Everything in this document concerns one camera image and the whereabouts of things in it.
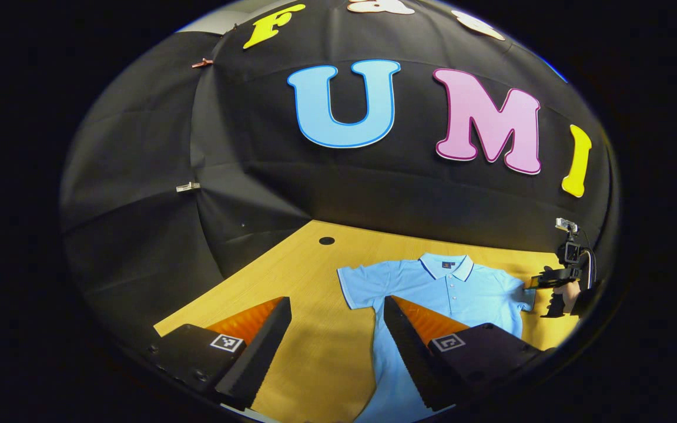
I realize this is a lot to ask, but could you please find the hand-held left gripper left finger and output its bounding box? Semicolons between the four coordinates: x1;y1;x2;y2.
149;296;293;412

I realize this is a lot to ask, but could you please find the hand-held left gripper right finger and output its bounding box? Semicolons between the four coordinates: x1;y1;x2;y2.
383;295;551;412

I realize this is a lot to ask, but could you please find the light blue T-shirt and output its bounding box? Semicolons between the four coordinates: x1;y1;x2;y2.
337;253;537;423

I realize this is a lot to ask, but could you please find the black backdrop cloth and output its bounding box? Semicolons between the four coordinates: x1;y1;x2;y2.
59;0;621;353

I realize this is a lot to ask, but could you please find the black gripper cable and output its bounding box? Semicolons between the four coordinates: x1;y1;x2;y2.
579;230;598;290

